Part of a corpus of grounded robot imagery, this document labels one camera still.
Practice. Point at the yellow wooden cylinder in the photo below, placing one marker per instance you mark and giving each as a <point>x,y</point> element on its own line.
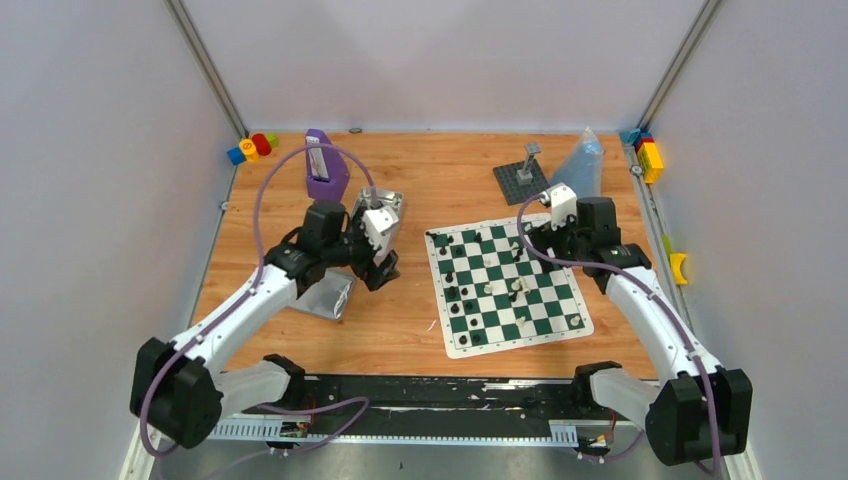
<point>248,150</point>

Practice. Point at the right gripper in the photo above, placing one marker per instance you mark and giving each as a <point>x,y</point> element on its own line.
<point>545,237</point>

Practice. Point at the purple metronome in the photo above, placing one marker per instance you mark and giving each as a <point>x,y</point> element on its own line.
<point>327,172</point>

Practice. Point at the blue plastic bag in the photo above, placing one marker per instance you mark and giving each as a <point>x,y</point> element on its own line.
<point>581,170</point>

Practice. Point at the green white chess board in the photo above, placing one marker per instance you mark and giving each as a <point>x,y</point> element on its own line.
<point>493,295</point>

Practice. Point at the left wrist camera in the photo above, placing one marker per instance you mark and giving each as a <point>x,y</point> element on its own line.
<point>379,226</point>

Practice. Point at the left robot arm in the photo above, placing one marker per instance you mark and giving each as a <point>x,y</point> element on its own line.
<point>181,387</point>

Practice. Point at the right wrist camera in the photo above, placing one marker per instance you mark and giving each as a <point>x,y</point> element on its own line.
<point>561,201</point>

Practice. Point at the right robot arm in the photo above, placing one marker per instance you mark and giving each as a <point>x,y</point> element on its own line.
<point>698,410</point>

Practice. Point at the colourful lego brick stack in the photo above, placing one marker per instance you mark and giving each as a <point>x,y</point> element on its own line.
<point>647,153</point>

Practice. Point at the blue wooden block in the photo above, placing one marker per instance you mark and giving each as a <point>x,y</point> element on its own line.
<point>236,156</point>

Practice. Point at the silver tin lid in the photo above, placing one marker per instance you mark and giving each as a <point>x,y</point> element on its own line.
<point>328,298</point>

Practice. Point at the silver metal tin box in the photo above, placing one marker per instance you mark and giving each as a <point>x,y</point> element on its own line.
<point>387,198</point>

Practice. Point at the red wooden cylinder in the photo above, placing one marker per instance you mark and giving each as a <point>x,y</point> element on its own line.
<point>262,144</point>

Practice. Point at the grey lego tower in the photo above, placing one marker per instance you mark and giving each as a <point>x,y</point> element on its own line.
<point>524,174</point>

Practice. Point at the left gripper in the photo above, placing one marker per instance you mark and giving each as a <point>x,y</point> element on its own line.
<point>370,263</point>

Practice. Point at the yellow curved block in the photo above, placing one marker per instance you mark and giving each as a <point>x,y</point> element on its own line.
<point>676,261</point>

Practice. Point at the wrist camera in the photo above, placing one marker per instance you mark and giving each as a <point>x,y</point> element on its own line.
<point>379,226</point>
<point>561,201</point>

